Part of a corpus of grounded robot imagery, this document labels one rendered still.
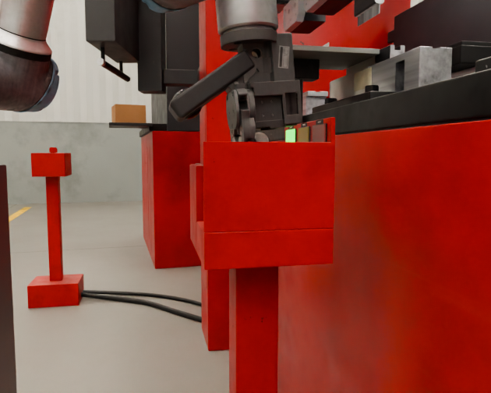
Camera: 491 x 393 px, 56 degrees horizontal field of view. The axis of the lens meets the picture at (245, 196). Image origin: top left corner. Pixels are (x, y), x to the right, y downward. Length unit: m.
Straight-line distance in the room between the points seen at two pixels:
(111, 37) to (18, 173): 6.26
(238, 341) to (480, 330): 0.31
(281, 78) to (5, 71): 0.55
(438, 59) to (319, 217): 0.39
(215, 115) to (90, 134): 6.26
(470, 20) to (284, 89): 1.14
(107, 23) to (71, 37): 6.19
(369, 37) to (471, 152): 1.58
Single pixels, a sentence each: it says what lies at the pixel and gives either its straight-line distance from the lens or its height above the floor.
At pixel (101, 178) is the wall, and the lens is 8.00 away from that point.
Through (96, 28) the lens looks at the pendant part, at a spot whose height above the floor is 1.29.
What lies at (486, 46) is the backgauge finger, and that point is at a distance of 1.15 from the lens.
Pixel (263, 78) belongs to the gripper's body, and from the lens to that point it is 0.59.
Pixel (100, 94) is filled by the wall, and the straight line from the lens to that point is 8.03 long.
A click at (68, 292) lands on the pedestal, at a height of 0.07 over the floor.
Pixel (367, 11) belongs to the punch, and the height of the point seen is 1.10.
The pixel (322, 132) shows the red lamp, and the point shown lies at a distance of 0.59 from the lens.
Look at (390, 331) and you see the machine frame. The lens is 0.67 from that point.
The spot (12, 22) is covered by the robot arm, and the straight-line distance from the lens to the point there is 0.97.
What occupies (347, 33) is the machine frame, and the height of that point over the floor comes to 1.28.
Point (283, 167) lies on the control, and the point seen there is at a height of 0.78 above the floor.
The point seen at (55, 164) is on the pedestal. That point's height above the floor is 0.74.
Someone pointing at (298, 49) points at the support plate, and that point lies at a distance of 0.92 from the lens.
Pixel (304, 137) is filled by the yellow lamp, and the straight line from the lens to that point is 0.66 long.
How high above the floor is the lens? 0.80
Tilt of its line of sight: 5 degrees down
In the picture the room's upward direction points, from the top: straight up
